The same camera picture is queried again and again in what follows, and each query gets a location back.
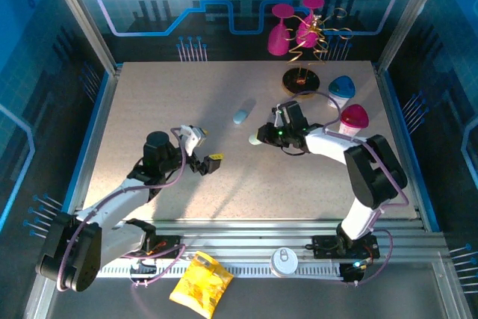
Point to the aluminium mounting rail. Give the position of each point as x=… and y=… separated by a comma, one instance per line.
x=242, y=237

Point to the light blue earbud charging case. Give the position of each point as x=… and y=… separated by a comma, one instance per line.
x=241, y=117

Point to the silver tin can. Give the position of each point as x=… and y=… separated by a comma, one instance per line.
x=284, y=261

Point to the pink-lid white yogurt cup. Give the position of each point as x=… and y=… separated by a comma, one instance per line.
x=354, y=115

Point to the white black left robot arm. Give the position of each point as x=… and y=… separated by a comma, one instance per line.
x=112, y=199

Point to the blue-lid white yogurt cup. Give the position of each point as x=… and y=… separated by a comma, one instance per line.
x=341, y=87

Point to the pale mint earbud charging case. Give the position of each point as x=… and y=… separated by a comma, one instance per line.
x=254, y=140

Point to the pink plastic goblet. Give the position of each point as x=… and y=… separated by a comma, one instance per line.
x=278, y=40
x=313, y=1

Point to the yellow snack bag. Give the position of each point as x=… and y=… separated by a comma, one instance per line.
x=201, y=285

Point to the small black control board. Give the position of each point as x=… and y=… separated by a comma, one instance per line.
x=354, y=270

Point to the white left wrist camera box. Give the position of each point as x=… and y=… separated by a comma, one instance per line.
x=190, y=137

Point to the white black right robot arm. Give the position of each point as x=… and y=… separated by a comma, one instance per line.
x=328, y=143

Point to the aluminium frame post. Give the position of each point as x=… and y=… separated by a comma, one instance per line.
x=83, y=16
x=411, y=16

